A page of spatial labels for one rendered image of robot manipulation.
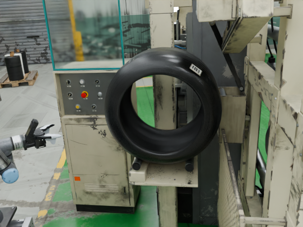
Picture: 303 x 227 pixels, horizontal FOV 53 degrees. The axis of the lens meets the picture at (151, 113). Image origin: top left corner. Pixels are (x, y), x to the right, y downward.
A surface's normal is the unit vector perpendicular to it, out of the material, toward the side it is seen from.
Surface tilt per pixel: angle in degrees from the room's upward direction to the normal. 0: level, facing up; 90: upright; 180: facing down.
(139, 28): 90
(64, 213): 0
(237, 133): 90
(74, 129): 90
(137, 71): 80
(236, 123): 90
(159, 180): 0
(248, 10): 72
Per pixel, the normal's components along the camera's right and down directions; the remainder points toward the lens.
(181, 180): -0.04, -0.94
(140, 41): 0.10, 0.33
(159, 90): -0.13, 0.34
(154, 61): -0.18, -0.46
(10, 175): 0.52, 0.27
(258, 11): -0.14, 0.04
